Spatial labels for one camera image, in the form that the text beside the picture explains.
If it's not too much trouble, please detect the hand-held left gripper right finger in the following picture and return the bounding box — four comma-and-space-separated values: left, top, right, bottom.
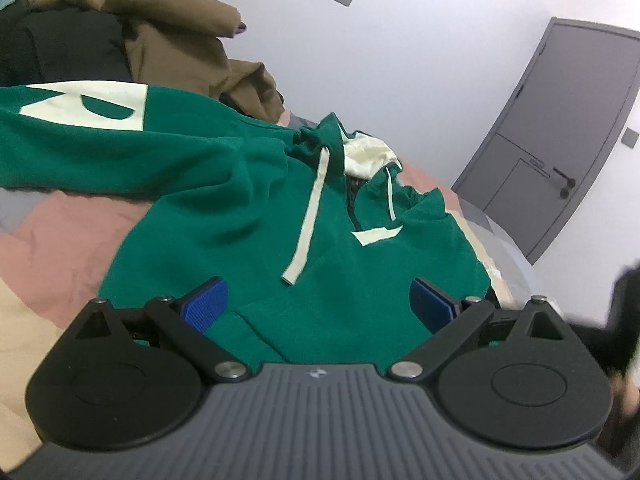
389, 276, 571, 380

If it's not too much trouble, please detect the green hoodie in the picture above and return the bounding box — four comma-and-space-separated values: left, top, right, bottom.
0, 82, 502, 377

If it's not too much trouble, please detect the grey door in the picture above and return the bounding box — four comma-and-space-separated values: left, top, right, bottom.
452, 16, 640, 266

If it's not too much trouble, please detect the patchwork blanket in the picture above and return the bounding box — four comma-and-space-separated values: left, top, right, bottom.
0, 110, 568, 463

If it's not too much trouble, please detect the black door handle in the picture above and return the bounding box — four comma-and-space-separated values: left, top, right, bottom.
552, 165, 577, 200

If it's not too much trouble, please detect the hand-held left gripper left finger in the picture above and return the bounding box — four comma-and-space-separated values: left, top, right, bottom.
62, 276, 254, 384

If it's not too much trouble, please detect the brown jacket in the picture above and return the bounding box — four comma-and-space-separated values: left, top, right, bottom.
27, 0, 287, 124

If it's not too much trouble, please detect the black garment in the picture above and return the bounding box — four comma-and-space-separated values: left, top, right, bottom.
0, 10, 137, 89

